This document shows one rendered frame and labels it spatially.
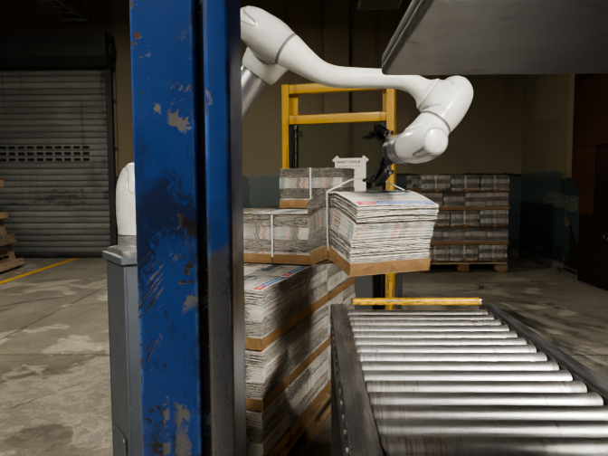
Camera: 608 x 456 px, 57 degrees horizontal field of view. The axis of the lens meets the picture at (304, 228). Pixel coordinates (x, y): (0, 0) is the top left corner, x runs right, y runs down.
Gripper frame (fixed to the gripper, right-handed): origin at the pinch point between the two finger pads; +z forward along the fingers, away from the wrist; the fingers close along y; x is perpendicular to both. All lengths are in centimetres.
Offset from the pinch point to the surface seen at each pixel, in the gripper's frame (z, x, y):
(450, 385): -73, -18, 56
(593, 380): -82, 11, 55
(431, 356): -55, -11, 54
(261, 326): 25, -30, 59
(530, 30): -145, -63, 13
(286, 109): 182, 32, -55
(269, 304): 30, -26, 52
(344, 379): -63, -37, 55
